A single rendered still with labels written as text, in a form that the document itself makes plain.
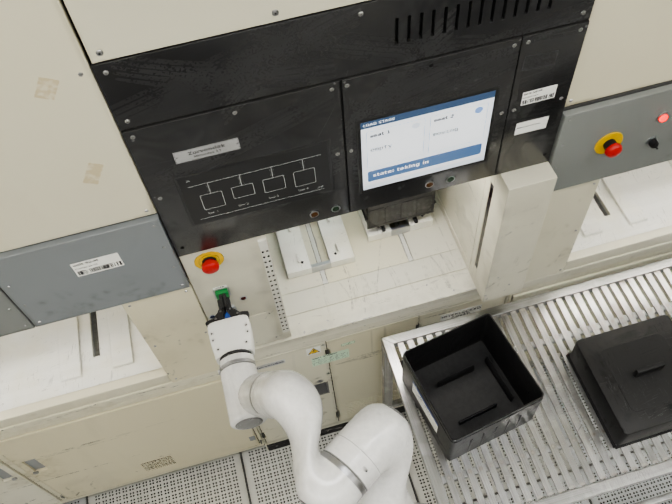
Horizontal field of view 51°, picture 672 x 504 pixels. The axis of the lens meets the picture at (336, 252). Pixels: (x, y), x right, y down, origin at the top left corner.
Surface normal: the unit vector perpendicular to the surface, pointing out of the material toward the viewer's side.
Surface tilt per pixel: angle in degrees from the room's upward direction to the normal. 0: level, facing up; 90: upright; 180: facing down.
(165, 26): 91
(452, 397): 0
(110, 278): 90
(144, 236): 90
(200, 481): 0
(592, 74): 90
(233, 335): 1
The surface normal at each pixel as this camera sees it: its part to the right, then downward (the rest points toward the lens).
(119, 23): 0.25, 0.82
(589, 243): -0.06, -0.55
